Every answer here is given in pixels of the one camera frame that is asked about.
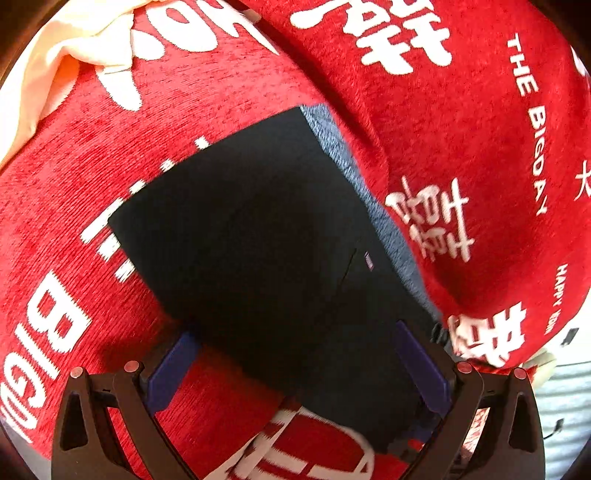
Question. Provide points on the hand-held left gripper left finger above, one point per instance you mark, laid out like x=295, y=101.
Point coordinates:
x=171, y=374

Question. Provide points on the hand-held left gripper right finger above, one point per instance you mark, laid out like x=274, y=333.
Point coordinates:
x=427, y=374

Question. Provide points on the black pants with blue stripe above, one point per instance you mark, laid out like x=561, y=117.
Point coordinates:
x=277, y=254

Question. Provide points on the red printed blanket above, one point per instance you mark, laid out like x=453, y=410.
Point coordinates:
x=461, y=138

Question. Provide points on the cream white cloth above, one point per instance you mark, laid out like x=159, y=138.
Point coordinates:
x=60, y=55

